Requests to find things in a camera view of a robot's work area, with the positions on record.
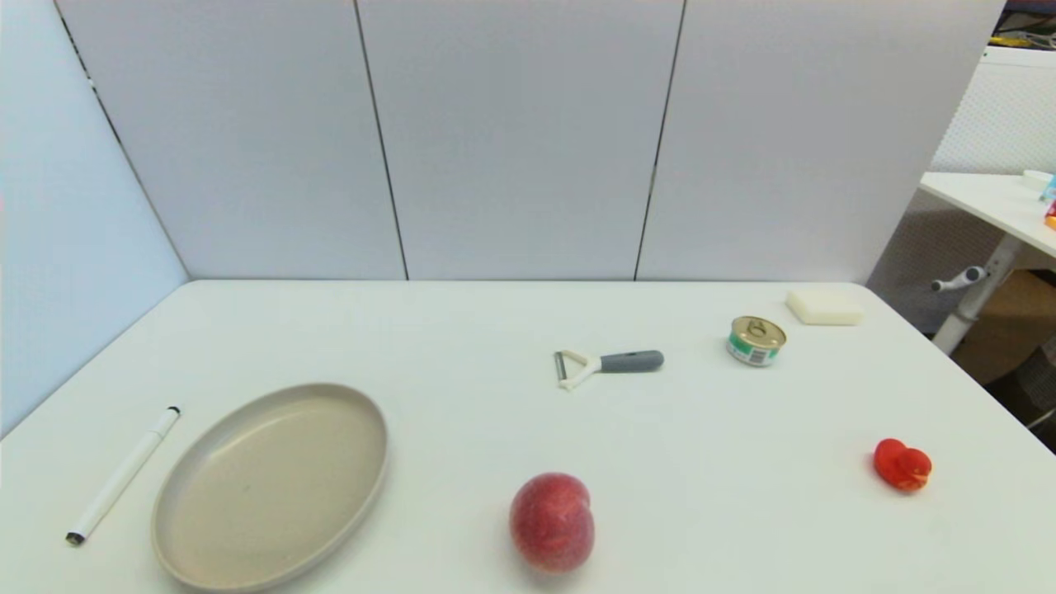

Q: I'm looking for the white marker with black caps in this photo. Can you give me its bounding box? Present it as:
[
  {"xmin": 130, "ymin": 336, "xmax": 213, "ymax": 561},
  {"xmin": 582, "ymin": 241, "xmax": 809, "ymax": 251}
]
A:
[{"xmin": 65, "ymin": 405, "xmax": 182, "ymax": 547}]

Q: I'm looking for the red peach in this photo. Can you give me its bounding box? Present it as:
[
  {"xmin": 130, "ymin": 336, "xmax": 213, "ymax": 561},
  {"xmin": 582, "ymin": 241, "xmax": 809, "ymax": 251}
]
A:
[{"xmin": 509, "ymin": 472, "xmax": 596, "ymax": 574}]

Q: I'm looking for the small tin can green label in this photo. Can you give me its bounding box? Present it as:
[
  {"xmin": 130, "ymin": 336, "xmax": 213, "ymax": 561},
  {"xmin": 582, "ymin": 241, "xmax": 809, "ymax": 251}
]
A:
[{"xmin": 726, "ymin": 315, "xmax": 787, "ymax": 367}]

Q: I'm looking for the white sponge block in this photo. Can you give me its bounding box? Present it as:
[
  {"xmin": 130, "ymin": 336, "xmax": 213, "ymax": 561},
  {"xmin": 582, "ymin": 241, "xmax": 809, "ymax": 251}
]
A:
[{"xmin": 785, "ymin": 289, "xmax": 864, "ymax": 326}]

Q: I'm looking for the beige oval plate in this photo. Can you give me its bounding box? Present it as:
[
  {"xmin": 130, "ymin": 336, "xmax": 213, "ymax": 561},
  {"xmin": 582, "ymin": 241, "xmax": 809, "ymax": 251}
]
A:
[{"xmin": 151, "ymin": 382, "xmax": 389, "ymax": 592}]

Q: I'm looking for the white side desk leg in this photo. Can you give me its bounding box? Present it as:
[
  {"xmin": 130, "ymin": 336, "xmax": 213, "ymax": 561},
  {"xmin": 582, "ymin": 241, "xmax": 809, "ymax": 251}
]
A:
[{"xmin": 932, "ymin": 235, "xmax": 1022, "ymax": 356}]

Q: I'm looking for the white side desk top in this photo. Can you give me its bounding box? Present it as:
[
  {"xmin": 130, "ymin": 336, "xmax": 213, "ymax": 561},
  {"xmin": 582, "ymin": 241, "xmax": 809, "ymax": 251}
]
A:
[{"xmin": 919, "ymin": 172, "xmax": 1056, "ymax": 258}]

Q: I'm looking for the brown cardboard box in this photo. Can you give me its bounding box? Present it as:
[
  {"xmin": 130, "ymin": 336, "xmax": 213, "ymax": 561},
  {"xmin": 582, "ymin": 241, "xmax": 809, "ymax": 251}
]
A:
[{"xmin": 950, "ymin": 270, "xmax": 1056, "ymax": 386}]

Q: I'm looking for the white pegboard panel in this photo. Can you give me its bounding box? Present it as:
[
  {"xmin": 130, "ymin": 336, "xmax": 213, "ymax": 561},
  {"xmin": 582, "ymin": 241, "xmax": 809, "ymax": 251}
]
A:
[{"xmin": 866, "ymin": 45, "xmax": 1056, "ymax": 335}]

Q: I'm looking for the white peeler with grey handle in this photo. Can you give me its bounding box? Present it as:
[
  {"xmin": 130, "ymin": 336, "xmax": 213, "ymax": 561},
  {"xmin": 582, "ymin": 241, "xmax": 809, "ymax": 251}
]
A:
[{"xmin": 554, "ymin": 349, "xmax": 665, "ymax": 390}]

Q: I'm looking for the white desk crank handle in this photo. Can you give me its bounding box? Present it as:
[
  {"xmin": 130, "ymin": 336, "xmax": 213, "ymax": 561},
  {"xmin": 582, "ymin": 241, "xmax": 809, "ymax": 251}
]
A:
[{"xmin": 931, "ymin": 266, "xmax": 988, "ymax": 293}]

